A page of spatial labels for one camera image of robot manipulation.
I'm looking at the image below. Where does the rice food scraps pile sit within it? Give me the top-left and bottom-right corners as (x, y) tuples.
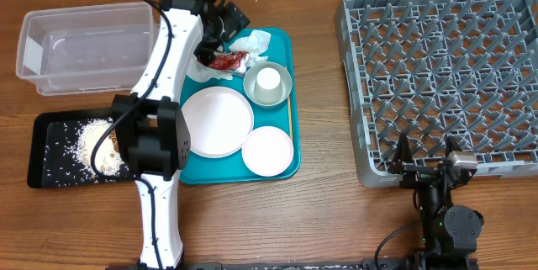
(44, 117), (135, 187)

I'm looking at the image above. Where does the black plastic tray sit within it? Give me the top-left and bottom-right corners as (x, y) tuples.
(27, 108), (132, 188)

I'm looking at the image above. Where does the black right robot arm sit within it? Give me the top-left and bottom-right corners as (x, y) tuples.
(379, 133), (484, 269)

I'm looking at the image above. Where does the white paper cup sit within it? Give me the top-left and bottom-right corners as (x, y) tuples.
(254, 67), (282, 103)

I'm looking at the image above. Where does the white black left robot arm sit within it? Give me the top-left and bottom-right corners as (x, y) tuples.
(90, 0), (250, 269)

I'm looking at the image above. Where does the red foil wrapper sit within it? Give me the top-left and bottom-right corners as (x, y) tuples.
(208, 51), (249, 74)

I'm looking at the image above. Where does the clear plastic bin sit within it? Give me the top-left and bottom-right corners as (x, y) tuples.
(16, 2), (158, 96)

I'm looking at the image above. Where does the large pink plate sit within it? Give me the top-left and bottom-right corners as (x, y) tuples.
(182, 86), (254, 158)

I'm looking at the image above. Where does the grey dishwasher rack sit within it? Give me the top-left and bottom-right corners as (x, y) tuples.
(335, 0), (537, 188)

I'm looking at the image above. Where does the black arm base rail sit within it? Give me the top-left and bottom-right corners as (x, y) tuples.
(104, 257), (480, 270)

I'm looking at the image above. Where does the grey bowl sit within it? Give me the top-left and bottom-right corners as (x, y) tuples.
(243, 61), (293, 108)

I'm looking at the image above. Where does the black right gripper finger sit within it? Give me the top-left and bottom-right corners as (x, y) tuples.
(445, 135), (462, 155)
(388, 133), (414, 174)

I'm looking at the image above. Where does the white napkin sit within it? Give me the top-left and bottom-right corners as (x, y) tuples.
(229, 29), (272, 67)
(187, 58), (233, 82)

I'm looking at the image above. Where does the wooden chopstick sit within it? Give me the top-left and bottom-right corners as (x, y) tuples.
(287, 81), (293, 142)

